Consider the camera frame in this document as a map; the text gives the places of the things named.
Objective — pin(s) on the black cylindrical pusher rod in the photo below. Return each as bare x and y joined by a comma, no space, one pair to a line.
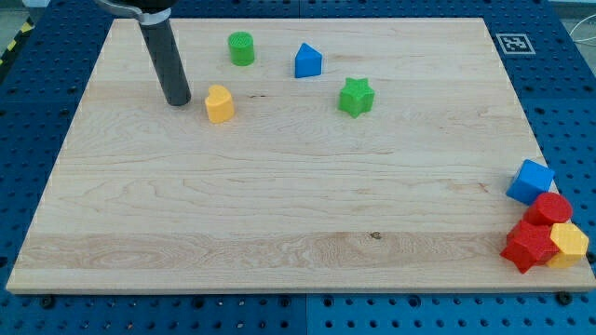
165,56

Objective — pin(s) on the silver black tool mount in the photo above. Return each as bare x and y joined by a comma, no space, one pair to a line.
146,13

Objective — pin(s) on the yellow heart block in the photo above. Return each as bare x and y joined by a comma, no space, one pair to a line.
219,104

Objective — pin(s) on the green cylinder block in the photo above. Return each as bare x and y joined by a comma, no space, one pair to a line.
241,48

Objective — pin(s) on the yellow black hazard tape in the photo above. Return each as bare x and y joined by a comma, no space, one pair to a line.
17,43

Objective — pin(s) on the blue triangle block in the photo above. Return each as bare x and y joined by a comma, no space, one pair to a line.
307,62

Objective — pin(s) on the green star block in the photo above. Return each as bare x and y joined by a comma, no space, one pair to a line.
356,97

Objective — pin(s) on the light wooden board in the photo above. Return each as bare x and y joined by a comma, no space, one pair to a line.
291,194

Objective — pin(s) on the white fiducial marker tag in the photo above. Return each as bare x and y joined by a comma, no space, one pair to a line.
515,44

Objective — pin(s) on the blue cube block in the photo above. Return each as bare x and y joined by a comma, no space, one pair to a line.
530,180

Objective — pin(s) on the red star block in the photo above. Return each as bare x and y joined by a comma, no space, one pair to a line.
529,245

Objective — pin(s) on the red cylinder block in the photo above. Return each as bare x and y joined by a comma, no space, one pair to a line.
549,208

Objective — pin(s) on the yellow hexagon block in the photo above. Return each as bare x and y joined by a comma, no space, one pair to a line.
571,242

